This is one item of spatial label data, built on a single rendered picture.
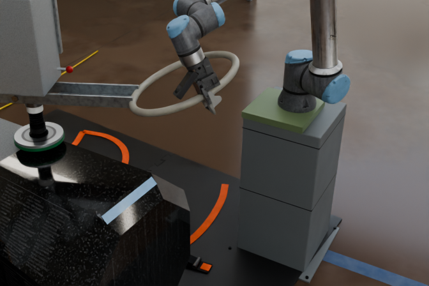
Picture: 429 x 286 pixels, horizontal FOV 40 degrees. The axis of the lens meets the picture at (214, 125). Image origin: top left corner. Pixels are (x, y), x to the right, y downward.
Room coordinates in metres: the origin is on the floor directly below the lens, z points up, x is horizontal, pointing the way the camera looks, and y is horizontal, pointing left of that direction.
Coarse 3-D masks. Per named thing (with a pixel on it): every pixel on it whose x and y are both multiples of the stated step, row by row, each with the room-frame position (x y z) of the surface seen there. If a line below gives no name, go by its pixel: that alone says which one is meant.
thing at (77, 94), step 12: (60, 84) 2.28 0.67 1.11; (72, 84) 2.27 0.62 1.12; (84, 84) 2.27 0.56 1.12; (96, 84) 2.26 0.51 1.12; (108, 84) 2.26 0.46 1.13; (120, 84) 2.26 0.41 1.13; (132, 84) 2.26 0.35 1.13; (0, 96) 2.19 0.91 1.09; (12, 96) 2.18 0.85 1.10; (24, 96) 2.18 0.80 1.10; (36, 96) 2.17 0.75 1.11; (48, 96) 2.17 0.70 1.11; (60, 96) 2.16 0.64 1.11; (72, 96) 2.16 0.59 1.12; (84, 96) 2.15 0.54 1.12; (96, 96) 2.15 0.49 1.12; (108, 96) 2.14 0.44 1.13; (120, 96) 2.14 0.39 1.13; (132, 96) 2.14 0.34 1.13
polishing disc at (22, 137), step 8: (24, 128) 2.28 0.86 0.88; (48, 128) 2.28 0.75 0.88; (56, 128) 2.28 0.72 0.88; (16, 136) 2.21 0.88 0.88; (24, 136) 2.21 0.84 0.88; (48, 136) 2.22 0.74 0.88; (56, 136) 2.22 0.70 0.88; (24, 144) 2.15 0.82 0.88; (32, 144) 2.15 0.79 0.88; (40, 144) 2.15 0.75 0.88; (48, 144) 2.15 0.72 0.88
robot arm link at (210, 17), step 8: (192, 8) 2.07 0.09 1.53; (200, 8) 2.05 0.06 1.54; (208, 8) 2.04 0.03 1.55; (216, 8) 2.04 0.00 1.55; (192, 16) 2.01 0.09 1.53; (200, 16) 2.00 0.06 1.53; (208, 16) 2.01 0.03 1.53; (216, 16) 2.02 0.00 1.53; (224, 16) 2.04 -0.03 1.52; (200, 24) 1.98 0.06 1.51; (208, 24) 2.00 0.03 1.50; (216, 24) 2.02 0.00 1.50; (208, 32) 2.00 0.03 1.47
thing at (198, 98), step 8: (208, 56) 2.36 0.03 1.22; (216, 56) 2.33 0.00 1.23; (224, 56) 2.29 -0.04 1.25; (232, 56) 2.22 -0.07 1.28; (176, 64) 2.38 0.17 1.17; (232, 64) 2.13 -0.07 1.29; (160, 72) 2.35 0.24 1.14; (168, 72) 2.37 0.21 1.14; (232, 72) 2.07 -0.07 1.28; (144, 80) 2.31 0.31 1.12; (152, 80) 2.32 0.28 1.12; (224, 80) 2.02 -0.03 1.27; (144, 88) 2.27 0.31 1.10; (216, 88) 1.98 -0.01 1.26; (136, 96) 2.19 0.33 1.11; (200, 96) 1.95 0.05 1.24; (176, 104) 1.94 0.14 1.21; (184, 104) 1.93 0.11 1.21; (192, 104) 1.93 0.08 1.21; (136, 112) 2.02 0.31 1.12; (144, 112) 1.98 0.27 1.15; (152, 112) 1.96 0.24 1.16; (160, 112) 1.94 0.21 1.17; (168, 112) 1.93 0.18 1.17
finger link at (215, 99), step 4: (208, 92) 1.95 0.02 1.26; (212, 96) 1.94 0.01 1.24; (216, 96) 1.95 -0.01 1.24; (220, 96) 1.95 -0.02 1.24; (212, 100) 1.94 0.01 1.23; (216, 100) 1.94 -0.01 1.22; (220, 100) 1.95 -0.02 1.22; (212, 104) 1.92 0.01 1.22; (216, 104) 1.94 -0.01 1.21; (212, 108) 1.92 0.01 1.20; (212, 112) 1.93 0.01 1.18
